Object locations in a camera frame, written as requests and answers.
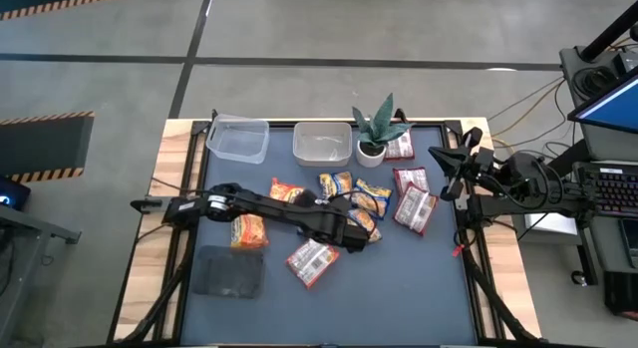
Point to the snake plant in white pot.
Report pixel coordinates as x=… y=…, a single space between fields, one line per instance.
x=371 y=156

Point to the black diagonal stand beam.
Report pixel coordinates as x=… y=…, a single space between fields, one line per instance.
x=573 y=156

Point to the white SA3 label sheet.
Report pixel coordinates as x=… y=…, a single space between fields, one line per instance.
x=553 y=224

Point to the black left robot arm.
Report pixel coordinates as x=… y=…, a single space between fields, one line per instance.
x=269 y=211

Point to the grey equipment cart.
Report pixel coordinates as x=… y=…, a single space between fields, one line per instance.
x=605 y=148

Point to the black table frame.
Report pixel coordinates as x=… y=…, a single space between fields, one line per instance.
x=281 y=124

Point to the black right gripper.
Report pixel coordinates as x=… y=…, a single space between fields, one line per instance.
x=481 y=171

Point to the black computer with blue light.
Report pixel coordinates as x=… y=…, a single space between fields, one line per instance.
x=10 y=193

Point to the black pole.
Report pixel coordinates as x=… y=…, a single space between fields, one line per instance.
x=610 y=31

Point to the clear plastic bin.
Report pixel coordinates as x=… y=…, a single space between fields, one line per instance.
x=239 y=138

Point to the grey metal desk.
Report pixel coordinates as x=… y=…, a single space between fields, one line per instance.
x=30 y=238

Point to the white plastic bin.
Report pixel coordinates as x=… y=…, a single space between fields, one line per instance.
x=321 y=143

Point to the backlit black keyboard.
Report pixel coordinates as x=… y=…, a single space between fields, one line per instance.
x=615 y=188

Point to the dark grey plastic bin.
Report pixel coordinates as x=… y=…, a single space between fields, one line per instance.
x=226 y=270

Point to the black computer tower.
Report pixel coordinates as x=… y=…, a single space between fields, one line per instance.
x=623 y=293

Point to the black tablet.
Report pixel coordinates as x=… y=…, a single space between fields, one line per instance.
x=630 y=243

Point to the black caster wheel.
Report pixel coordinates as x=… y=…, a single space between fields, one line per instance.
x=579 y=278

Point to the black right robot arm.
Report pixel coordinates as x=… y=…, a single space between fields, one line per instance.
x=528 y=188

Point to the red beef ramen pack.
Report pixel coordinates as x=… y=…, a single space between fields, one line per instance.
x=411 y=176
x=403 y=147
x=312 y=262
x=415 y=210

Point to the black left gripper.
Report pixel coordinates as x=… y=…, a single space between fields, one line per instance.
x=331 y=221

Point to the monitor with blue screen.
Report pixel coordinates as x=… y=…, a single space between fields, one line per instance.
x=613 y=106

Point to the orange chicken ramen pack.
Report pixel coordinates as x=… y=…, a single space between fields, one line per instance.
x=284 y=189
x=249 y=232

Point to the blue soy sauce ramen pack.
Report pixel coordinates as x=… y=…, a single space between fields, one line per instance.
x=364 y=219
x=335 y=184
x=373 y=196

